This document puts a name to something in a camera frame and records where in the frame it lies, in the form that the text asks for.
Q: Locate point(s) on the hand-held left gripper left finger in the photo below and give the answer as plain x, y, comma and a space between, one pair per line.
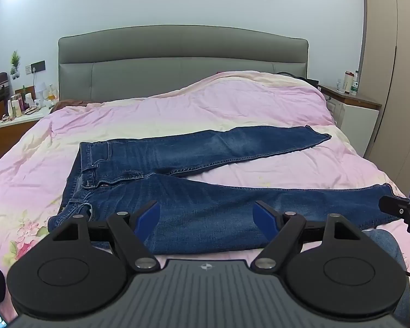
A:
148, 219

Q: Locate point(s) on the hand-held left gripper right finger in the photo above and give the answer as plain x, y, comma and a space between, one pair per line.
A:
264, 218

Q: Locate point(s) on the blue denim pants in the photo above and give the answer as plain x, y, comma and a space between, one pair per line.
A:
208, 211

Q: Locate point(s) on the person's leg in jeans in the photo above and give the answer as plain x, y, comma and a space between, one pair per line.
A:
393, 251

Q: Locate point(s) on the white nightstand with brown top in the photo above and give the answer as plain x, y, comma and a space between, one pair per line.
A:
357, 119

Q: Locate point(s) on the pink floral blanket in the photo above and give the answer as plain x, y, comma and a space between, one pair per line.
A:
225, 109

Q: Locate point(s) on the beige wardrobe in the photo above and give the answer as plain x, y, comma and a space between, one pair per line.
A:
396, 75

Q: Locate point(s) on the clear bottle with green label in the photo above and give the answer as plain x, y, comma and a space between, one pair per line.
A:
355, 83

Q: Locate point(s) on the small drinking glass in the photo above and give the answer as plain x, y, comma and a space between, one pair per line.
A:
340, 86

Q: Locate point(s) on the white bottle with red cap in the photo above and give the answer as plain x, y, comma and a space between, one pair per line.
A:
348, 82

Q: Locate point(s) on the brown pillow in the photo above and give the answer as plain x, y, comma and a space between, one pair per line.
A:
73, 104

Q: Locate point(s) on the wooden nightstand with white top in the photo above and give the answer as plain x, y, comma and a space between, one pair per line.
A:
13, 133

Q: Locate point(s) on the group of cosmetic bottles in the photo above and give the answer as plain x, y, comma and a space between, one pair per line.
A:
20, 104

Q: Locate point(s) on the grey upholstered bed headboard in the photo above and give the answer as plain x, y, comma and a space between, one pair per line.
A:
177, 47

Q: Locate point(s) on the small potted plant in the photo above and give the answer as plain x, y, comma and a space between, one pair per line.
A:
14, 60

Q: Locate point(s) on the dark wall socket panel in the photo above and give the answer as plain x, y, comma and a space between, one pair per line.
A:
37, 66

